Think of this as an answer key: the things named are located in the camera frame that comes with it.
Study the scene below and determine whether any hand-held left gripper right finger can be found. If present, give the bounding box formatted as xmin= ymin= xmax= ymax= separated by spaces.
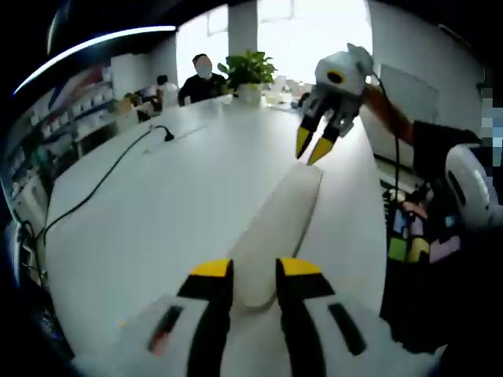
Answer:
xmin=274 ymin=257 xmax=398 ymax=377

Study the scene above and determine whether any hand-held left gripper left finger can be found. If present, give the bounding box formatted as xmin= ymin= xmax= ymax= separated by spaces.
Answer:
xmin=113 ymin=258 xmax=236 ymax=377

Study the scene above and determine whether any beige cutlery case lid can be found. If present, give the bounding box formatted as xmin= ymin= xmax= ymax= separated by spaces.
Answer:
xmin=229 ymin=162 xmax=325 ymax=310

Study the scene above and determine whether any green potted plant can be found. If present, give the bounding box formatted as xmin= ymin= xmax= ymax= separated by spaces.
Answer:
xmin=217 ymin=49 xmax=278 ymax=106

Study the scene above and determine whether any white worn device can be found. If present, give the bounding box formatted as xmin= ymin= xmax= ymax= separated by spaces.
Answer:
xmin=446 ymin=143 xmax=503 ymax=232

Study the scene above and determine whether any white ceiling light strip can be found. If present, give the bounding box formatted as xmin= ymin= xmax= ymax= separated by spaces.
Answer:
xmin=13 ymin=25 xmax=177 ymax=97

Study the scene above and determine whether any metal shelf with white boxes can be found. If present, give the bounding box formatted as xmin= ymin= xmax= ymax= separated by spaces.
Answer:
xmin=7 ymin=66 xmax=119 ymax=189

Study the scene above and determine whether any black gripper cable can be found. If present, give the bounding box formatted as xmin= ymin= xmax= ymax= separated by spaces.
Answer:
xmin=369 ymin=72 xmax=402 ymax=197

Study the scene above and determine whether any black power cable with plug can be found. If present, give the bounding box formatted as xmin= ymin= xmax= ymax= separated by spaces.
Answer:
xmin=41 ymin=124 xmax=176 ymax=247

